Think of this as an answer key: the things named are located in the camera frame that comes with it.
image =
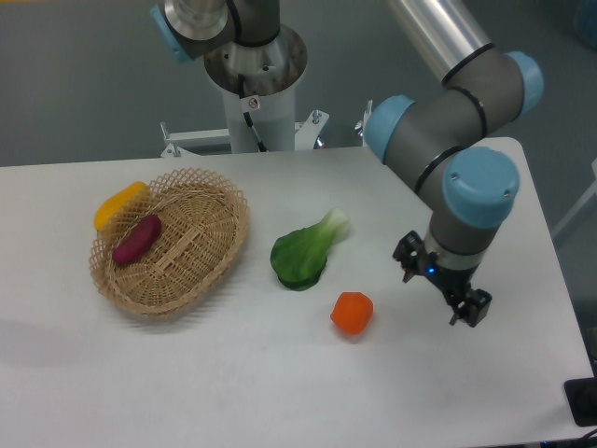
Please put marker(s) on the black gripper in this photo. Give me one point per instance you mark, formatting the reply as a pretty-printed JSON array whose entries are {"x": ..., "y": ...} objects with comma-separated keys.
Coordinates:
[{"x": 448, "y": 271}]

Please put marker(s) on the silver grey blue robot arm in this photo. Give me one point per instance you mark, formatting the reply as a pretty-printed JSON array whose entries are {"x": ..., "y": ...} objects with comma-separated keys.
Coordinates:
[{"x": 434, "y": 149}]

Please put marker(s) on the woven wicker basket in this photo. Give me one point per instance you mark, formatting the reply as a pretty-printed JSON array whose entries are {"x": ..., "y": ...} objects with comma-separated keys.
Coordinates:
[{"x": 204, "y": 221}]

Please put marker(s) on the purple sweet potato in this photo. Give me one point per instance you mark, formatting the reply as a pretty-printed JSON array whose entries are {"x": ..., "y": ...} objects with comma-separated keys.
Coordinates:
[{"x": 142, "y": 237}]

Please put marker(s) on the orange carrot chunk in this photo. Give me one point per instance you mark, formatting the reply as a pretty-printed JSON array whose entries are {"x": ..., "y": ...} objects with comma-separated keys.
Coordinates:
[{"x": 352, "y": 312}]

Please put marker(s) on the green bok choy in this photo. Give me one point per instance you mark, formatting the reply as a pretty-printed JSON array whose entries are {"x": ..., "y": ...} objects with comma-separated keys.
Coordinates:
[{"x": 299, "y": 258}]

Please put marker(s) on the black device at edge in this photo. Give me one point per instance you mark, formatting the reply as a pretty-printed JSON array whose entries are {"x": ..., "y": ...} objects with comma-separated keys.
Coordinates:
[{"x": 581, "y": 397}]

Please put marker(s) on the yellow bell pepper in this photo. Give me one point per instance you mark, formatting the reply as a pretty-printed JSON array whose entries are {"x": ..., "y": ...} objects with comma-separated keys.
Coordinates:
[{"x": 113, "y": 204}]

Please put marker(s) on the white frame at right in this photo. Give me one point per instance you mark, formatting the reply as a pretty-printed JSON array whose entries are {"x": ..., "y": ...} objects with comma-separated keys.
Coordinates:
[{"x": 581, "y": 205}]

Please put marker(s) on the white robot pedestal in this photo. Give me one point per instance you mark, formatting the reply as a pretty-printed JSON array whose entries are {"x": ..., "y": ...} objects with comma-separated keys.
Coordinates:
[{"x": 258, "y": 89}]

